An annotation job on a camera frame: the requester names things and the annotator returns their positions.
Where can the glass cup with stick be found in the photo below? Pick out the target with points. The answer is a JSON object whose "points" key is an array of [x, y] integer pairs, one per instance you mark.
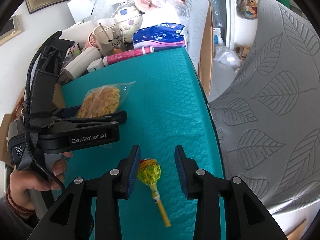
{"points": [[109, 39]]}

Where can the blue white tissue pack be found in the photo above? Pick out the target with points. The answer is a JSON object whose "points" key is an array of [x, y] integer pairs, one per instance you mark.
{"points": [[160, 35]]}

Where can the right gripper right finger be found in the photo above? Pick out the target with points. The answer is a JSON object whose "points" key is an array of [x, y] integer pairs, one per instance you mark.
{"points": [[224, 207]]}

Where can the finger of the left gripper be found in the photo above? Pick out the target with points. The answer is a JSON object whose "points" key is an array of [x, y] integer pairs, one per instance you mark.
{"points": [[114, 118], [69, 112]]}

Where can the gold wall intercom panel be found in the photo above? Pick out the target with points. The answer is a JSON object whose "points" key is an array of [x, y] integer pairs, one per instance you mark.
{"points": [[13, 27]]}

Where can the yellow green lollipop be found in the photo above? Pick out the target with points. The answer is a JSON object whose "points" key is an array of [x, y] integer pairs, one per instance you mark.
{"points": [[149, 173]]}

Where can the colourful hanging bag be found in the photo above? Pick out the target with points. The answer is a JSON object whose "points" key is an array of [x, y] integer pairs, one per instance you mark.
{"points": [[247, 9]]}

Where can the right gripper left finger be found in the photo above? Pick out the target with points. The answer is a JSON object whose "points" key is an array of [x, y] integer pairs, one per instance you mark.
{"points": [[91, 205]]}

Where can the person's left hand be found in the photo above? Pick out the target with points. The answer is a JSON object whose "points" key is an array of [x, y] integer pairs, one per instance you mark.
{"points": [[23, 181]]}

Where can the pink tube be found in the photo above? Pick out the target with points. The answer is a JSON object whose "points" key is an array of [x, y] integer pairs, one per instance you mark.
{"points": [[109, 60]]}

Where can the teal bubble mat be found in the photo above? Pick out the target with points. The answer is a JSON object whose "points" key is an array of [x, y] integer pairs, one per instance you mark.
{"points": [[165, 108]]}

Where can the clear bag yellow snacks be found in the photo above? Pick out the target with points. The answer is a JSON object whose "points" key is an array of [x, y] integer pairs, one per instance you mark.
{"points": [[104, 100]]}

